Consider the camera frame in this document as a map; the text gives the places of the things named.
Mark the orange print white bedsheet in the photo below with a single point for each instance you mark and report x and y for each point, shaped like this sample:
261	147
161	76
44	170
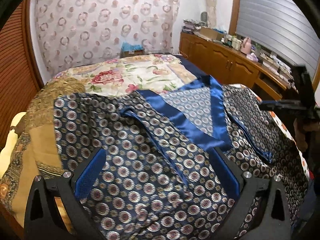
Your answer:
272	138

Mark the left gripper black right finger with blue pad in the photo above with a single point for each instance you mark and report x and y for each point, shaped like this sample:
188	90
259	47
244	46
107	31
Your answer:
271	222

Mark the wooden louvered wardrobe door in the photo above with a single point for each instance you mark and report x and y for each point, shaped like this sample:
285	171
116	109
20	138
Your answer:
20	77

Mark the blue topped box behind bed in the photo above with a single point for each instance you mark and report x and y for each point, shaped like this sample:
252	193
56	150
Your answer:
128	50

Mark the cardboard box on cabinet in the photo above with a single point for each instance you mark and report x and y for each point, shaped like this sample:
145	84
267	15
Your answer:
210	34

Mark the yellow Pikachu plush toy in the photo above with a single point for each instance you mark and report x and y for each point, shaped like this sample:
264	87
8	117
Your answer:
10	143

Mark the floral quilt on bed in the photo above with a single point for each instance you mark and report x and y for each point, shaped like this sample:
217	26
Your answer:
160	73

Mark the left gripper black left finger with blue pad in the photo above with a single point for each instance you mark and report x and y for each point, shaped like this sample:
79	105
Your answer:
53	208

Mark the navy patterned satin pajama top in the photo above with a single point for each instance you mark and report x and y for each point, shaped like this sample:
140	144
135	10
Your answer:
157	181

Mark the grey zebra window blind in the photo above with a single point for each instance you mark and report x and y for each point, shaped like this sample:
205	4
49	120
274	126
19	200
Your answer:
280	26

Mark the long wooden sideboard cabinet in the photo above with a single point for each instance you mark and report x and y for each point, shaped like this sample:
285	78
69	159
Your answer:
229	66

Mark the pink circle patterned curtain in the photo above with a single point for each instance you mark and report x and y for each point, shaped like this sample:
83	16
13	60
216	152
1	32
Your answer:
73	33

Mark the person's right hand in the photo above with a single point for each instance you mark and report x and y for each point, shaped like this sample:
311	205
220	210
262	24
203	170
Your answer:
306	134

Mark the beige tied side curtain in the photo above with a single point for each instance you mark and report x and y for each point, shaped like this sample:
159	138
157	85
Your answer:
211	12

